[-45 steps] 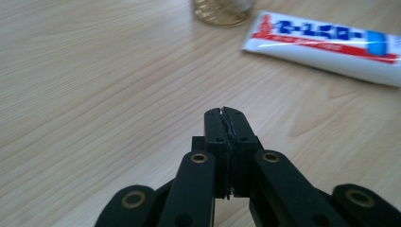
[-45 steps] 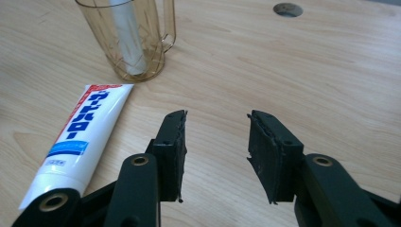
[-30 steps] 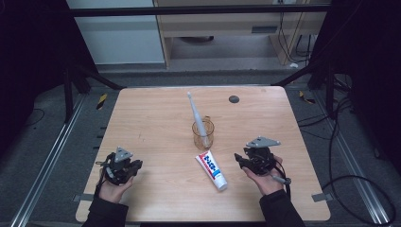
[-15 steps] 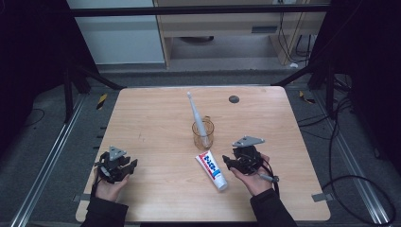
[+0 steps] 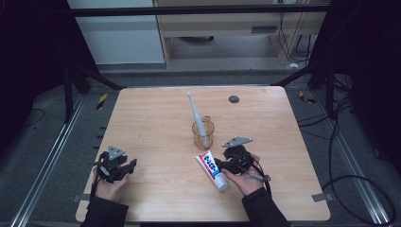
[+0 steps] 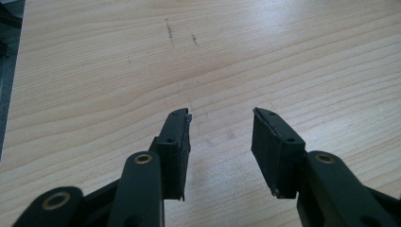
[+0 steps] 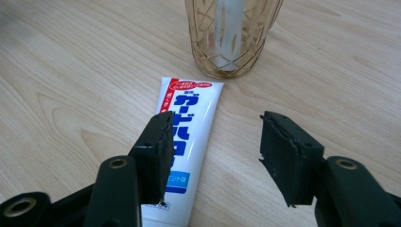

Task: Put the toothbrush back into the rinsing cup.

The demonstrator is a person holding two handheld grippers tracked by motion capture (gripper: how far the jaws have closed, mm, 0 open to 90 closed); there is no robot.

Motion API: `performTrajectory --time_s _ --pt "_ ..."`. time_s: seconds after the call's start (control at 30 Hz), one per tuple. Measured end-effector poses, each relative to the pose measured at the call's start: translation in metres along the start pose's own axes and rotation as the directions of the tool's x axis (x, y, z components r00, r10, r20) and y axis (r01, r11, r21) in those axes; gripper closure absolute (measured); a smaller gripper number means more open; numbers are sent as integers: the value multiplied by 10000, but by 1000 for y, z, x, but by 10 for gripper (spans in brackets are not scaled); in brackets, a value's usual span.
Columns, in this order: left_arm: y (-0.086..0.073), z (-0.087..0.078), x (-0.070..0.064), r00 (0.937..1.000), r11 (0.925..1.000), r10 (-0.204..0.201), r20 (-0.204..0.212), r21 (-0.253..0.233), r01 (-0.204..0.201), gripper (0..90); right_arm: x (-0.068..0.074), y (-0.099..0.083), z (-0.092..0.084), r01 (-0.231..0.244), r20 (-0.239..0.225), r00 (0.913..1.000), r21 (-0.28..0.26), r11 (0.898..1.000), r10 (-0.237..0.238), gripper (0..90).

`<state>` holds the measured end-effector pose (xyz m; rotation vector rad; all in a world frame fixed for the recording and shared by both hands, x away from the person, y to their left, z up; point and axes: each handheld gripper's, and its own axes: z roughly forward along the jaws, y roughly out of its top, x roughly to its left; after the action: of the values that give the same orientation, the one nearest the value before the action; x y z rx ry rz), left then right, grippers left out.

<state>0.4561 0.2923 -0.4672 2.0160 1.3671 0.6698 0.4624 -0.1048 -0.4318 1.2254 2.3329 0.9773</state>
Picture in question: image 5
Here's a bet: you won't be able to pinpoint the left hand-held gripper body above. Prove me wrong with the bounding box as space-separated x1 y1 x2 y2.
94 144 131 184

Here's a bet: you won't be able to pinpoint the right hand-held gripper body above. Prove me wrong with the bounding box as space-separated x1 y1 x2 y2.
220 135 255 176

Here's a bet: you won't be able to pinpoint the white toothpaste tube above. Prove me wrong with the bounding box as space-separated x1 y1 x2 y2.
195 149 229 192

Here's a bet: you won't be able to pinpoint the amber transparent cup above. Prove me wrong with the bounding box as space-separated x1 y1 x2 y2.
191 115 216 151

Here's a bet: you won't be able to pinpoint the white electric toothbrush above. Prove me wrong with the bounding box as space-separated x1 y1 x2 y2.
186 91 211 149

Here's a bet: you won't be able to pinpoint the person's left hand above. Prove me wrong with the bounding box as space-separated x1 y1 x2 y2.
93 166 131 203

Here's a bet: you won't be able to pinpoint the person's right hand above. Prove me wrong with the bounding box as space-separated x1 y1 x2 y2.
221 152 270 197

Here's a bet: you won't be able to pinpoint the grey tape piece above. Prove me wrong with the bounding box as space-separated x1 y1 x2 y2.
310 192 334 203
72 193 91 203

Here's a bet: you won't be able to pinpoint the yellow black floor tape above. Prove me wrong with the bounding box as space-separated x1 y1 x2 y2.
298 90 317 105
96 93 109 111

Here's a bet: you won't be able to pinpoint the black metal stand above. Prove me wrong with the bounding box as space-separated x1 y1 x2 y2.
61 61 125 125
271 58 336 118

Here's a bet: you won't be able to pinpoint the light wooden desk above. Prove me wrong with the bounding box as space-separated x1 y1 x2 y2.
153 0 329 69

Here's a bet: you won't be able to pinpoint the white cabinet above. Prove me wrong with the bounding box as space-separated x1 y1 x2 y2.
66 0 166 66

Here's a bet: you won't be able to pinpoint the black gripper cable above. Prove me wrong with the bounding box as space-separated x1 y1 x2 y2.
249 156 273 198
90 153 106 198

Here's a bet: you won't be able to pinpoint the grey cable plug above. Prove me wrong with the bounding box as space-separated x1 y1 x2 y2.
248 172 271 183

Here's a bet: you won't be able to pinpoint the aluminium floor rail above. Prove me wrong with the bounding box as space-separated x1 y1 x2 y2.
9 94 87 227
314 90 392 227

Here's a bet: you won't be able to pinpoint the thin black floor cable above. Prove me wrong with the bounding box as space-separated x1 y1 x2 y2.
23 108 46 129

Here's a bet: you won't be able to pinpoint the black floor cables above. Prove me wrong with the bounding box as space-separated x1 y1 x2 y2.
297 96 397 227

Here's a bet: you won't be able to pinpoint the black cables under desk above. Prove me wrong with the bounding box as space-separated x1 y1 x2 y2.
277 11 318 64

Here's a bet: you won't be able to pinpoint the black horizontal frame bar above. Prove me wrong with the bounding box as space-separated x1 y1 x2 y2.
61 4 333 18

